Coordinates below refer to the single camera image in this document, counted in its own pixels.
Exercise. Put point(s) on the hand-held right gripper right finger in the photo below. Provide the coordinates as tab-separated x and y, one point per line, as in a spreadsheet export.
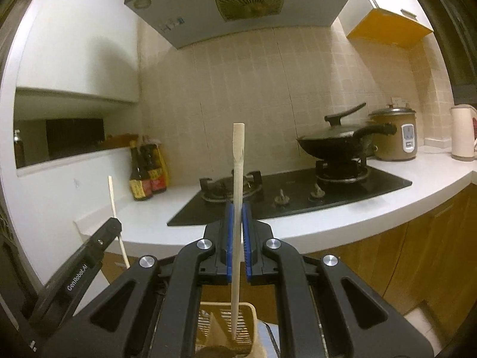
248	238

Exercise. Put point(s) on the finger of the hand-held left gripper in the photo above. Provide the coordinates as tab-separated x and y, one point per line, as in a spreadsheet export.
89	257

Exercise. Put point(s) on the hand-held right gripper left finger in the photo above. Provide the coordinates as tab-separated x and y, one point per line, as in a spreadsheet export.
231	238

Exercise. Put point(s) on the wooden chopstick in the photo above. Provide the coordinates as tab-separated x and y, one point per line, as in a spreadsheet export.
111	201
238	156

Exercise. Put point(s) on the yellow plastic utensil basket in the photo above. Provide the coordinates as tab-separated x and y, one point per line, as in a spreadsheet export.
246	328

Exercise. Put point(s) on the black gas stove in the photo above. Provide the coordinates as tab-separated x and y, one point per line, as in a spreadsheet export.
298	197

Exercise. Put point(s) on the slim dark sauce bottle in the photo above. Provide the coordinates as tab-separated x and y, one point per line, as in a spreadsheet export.
138	182

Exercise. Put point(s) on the red label sauce bottle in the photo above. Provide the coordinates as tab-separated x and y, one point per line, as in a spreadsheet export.
154	179

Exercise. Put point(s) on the yellow oil bottle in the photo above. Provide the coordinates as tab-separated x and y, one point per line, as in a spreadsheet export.
164	164

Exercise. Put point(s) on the wooden tray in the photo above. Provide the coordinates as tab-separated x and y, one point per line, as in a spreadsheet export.
119	141

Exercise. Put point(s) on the black box appliance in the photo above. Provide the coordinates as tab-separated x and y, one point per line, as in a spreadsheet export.
74	138

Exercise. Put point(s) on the black wok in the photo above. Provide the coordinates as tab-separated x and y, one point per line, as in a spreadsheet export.
331	147

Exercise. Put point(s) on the small dark bottle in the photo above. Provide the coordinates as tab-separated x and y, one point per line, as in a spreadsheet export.
18	149

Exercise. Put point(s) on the black wok lid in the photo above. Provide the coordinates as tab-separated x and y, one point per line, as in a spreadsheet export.
337	126

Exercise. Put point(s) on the white kitchen countertop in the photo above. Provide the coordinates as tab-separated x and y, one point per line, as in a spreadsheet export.
410	201

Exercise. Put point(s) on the golden rice cooker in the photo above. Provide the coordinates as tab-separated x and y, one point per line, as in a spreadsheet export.
391	138

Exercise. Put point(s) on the wooden base cabinet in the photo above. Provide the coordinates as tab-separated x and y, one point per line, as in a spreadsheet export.
428	261

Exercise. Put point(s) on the grey range hood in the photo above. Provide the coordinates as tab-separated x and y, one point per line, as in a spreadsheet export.
193	11

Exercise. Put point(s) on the pink electric kettle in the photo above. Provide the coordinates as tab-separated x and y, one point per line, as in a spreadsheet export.
462	134

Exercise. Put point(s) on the white wall outlet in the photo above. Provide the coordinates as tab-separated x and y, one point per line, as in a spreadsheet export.
398	101

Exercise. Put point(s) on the white wall cabinet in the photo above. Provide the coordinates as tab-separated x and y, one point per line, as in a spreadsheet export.
82	44

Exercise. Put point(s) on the yellow bottomed wall cabinet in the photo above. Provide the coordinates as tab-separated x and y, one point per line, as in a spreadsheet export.
387	22

